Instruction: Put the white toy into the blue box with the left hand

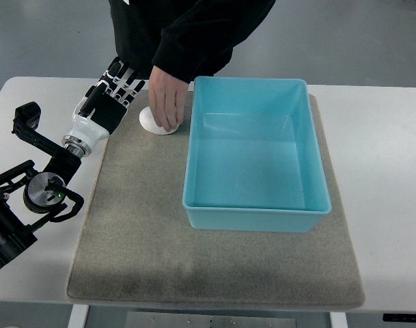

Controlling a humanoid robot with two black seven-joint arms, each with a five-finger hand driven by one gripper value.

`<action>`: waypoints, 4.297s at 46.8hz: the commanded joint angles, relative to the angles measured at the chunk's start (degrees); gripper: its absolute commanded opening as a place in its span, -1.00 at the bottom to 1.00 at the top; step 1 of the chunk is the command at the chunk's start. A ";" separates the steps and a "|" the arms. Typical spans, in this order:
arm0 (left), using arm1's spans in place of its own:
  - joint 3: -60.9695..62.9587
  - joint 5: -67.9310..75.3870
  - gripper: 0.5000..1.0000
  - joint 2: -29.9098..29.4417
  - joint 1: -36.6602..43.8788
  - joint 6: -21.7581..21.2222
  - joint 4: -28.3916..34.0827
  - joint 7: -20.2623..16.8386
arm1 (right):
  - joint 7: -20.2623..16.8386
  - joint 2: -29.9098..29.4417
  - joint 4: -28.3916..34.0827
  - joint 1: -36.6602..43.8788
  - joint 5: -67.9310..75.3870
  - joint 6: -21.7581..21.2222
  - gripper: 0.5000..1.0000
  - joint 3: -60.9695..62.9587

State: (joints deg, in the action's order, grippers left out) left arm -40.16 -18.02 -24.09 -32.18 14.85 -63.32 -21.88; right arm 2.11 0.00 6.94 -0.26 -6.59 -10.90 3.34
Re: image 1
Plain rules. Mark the person's bare hand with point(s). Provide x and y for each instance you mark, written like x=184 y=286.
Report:
x=167 y=96

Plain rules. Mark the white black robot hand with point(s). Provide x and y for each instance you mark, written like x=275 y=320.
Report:
x=102 y=108

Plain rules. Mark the white oval toy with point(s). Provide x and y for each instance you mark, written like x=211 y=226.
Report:
x=146 y=120

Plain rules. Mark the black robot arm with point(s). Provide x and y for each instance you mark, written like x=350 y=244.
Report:
x=44 y=192

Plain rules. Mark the black sleeved forearm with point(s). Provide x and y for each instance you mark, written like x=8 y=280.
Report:
x=207 y=29

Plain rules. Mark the light blue plastic box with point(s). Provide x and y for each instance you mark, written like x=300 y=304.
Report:
x=254 y=162

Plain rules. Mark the person's black torso clothing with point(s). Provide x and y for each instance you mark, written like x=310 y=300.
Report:
x=137 y=32

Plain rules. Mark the grey felt mat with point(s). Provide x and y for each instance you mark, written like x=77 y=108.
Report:
x=137 y=246

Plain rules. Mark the black table control panel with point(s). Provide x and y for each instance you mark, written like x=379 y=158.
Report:
x=399 y=318

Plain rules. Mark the grey metal table base plate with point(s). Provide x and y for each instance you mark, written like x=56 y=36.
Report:
x=152 y=319

